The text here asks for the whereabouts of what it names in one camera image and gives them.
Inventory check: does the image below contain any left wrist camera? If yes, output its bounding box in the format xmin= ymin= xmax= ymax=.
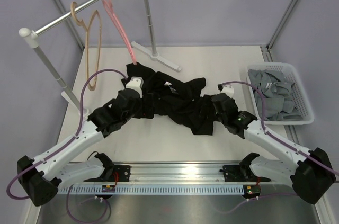
xmin=125 ymin=77 xmax=144 ymax=97

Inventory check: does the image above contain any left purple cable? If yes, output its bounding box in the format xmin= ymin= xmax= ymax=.
xmin=6 ymin=68 xmax=130 ymax=222

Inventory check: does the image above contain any white slotted cable duct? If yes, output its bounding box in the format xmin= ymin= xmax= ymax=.
xmin=58 ymin=184 xmax=245 ymax=195

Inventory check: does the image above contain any purple cable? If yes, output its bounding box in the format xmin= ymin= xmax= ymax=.
xmin=6 ymin=68 xmax=130 ymax=222
xmin=214 ymin=80 xmax=339 ymax=214

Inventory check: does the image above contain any metal clothes rack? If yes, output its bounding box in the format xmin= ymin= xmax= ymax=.
xmin=19 ymin=0 xmax=182 ymax=120

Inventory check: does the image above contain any pink plastic hanger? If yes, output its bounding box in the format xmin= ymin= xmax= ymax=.
xmin=101 ymin=0 xmax=137 ymax=65

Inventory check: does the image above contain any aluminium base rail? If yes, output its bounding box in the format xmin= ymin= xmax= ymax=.
xmin=56 ymin=157 xmax=296 ymax=187

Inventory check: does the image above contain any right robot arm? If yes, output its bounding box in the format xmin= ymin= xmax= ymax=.
xmin=211 ymin=93 xmax=336 ymax=204

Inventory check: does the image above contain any black shirt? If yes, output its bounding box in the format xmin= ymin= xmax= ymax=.
xmin=121 ymin=63 xmax=217 ymax=136

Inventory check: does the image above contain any beige plastic hanger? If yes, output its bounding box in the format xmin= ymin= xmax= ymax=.
xmin=69 ymin=1 xmax=103 ymax=92

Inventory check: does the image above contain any grey shirt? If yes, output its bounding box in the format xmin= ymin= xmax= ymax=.
xmin=248 ymin=69 xmax=302 ymax=122

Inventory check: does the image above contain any white plastic basket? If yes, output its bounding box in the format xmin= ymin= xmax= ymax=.
xmin=247 ymin=62 xmax=315 ymax=126

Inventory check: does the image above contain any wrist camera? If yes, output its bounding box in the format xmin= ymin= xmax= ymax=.
xmin=125 ymin=77 xmax=144 ymax=97
xmin=218 ymin=84 xmax=235 ymax=98

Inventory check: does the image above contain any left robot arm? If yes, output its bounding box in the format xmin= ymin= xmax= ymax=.
xmin=17 ymin=87 xmax=142 ymax=206

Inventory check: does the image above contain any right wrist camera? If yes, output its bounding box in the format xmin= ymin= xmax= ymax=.
xmin=218 ymin=84 xmax=235 ymax=98

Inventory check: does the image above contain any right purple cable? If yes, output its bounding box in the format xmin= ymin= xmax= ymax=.
xmin=214 ymin=80 xmax=339 ymax=214

